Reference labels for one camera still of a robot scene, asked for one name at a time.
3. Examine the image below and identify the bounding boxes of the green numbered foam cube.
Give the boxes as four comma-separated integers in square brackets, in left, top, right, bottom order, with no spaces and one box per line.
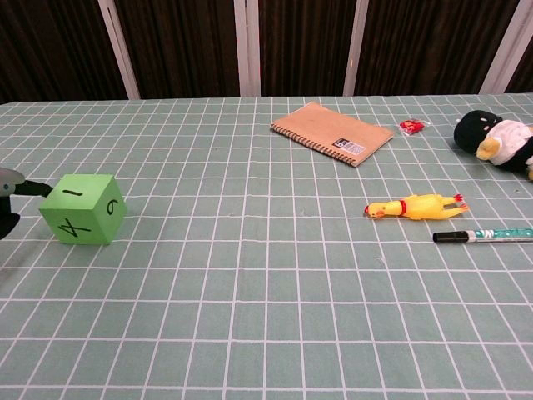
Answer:
[38,173,127,246]

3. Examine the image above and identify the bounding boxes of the yellow rubber chicken toy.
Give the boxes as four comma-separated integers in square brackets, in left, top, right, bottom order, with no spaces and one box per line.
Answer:
[364,192,471,221]

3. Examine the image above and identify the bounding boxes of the brown spiral notebook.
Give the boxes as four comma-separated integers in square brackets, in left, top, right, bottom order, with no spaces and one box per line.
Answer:
[270,102,396,168]

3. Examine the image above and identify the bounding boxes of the black capped marker pen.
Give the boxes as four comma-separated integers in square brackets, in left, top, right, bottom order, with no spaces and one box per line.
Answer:
[432,227,533,244]

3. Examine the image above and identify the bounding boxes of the dark brown curtain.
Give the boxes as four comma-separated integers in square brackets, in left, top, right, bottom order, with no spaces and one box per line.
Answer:
[0,0,533,104]

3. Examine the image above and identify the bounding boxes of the small red wrapped packet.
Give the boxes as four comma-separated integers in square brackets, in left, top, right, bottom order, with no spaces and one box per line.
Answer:
[398,118,430,137]

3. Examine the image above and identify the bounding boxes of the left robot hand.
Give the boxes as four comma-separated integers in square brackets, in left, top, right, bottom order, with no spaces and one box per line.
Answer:
[0,167,54,241]

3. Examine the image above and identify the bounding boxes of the black and white plush toy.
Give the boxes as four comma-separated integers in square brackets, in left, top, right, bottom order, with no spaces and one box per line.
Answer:
[452,109,533,181]

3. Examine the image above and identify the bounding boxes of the white frame post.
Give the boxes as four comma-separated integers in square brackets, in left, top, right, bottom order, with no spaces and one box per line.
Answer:
[479,0,533,95]
[342,0,370,97]
[233,0,262,98]
[97,0,141,101]

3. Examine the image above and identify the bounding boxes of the green grid tablecloth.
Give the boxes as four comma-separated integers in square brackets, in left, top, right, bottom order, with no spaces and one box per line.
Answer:
[0,92,533,400]

